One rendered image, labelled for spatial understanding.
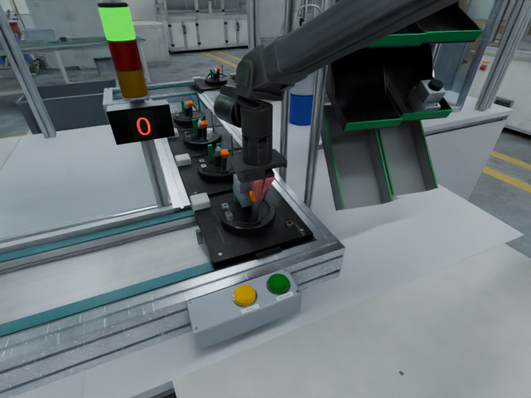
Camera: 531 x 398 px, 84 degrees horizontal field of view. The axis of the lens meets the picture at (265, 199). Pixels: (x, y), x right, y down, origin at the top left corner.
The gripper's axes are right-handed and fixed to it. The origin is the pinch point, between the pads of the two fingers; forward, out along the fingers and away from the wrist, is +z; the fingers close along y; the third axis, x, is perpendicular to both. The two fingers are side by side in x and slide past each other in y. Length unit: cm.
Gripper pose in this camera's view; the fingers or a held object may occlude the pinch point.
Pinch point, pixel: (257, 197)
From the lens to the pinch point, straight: 62.3
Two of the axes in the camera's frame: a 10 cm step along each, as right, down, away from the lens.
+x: 3.9, 5.2, -7.6
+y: -9.2, 2.2, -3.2
